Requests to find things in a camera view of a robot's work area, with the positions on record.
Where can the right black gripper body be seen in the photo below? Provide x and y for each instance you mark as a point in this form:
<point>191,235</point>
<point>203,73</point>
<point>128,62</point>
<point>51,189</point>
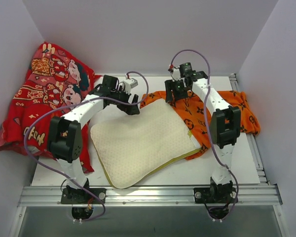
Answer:
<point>174,91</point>

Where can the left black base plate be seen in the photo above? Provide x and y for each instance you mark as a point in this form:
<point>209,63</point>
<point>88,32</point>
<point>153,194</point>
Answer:
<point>98,195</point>

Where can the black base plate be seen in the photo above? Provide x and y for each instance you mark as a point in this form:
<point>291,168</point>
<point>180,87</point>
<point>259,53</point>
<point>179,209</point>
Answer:
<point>98,195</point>
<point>207,195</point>

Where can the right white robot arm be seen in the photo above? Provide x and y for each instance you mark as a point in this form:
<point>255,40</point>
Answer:
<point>223,128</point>

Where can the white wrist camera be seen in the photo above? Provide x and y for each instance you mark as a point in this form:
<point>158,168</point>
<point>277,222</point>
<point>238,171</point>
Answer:
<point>176,73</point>
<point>129,83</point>

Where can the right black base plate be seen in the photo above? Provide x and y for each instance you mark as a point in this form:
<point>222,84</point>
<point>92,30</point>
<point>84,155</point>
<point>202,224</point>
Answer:
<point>207,195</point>

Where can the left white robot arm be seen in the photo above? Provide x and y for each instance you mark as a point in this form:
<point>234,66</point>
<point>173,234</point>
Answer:
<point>65,133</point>

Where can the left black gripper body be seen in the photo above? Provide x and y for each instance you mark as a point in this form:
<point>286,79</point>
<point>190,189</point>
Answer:
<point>128,101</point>

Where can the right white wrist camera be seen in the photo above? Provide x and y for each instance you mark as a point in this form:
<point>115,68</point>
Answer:
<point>176,73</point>

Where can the red cartoon patterned pillow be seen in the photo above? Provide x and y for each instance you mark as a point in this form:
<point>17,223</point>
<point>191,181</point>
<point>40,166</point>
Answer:
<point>55,79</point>

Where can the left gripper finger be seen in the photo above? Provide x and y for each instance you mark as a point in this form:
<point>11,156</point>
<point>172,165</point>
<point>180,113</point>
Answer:
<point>130,109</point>
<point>134,101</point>

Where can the aluminium front rail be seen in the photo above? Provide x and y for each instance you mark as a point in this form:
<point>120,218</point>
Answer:
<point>41,196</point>

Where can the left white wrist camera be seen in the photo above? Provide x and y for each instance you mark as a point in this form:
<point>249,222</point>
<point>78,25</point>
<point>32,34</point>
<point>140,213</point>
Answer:
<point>129,83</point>

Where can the aluminium side rail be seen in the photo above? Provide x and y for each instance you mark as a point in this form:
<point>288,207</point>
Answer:
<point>251,140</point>

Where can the cream textured pillow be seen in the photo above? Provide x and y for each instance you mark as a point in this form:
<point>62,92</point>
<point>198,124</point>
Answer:
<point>131,148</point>

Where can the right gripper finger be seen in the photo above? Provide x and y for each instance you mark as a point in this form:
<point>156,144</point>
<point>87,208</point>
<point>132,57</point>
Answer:
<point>182,94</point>
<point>169,86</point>

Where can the orange black patterned pillowcase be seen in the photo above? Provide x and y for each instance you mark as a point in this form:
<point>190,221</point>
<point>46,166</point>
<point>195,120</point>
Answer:
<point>191,111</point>

